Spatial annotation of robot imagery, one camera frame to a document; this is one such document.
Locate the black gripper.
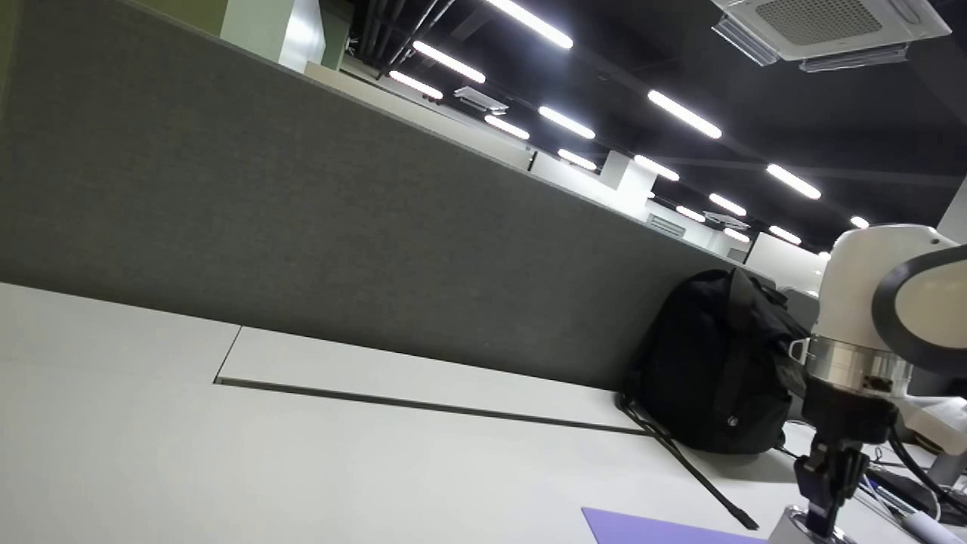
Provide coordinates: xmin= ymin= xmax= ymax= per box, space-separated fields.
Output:
xmin=792 ymin=380 xmax=902 ymax=537

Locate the flat black desk device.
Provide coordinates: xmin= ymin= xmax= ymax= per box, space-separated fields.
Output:
xmin=867 ymin=467 xmax=947 ymax=518

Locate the white cylindrical object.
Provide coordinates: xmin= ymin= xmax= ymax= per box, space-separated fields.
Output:
xmin=898 ymin=509 xmax=967 ymax=544

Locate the black backpack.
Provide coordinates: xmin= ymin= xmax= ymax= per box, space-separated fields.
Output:
xmin=618 ymin=265 xmax=815 ymax=531

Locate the purple mat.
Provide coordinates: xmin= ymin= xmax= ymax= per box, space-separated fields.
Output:
xmin=581 ymin=505 xmax=771 ymax=544

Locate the white office cabinet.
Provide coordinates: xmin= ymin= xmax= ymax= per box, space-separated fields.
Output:
xmin=744 ymin=232 xmax=835 ymax=303

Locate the wide white column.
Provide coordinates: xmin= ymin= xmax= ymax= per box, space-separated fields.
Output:
xmin=935 ymin=179 xmax=967 ymax=246

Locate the white ceiling air conditioner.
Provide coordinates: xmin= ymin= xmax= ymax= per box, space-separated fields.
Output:
xmin=706 ymin=0 xmax=955 ymax=76

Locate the grey fabric desk partition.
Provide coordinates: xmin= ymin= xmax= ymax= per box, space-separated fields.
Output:
xmin=0 ymin=0 xmax=822 ymax=396

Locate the white square pillar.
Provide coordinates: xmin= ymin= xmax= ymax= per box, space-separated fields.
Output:
xmin=217 ymin=0 xmax=329 ymax=76

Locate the grey monitor stand post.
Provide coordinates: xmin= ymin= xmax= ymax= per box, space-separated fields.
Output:
xmin=928 ymin=450 xmax=967 ymax=489

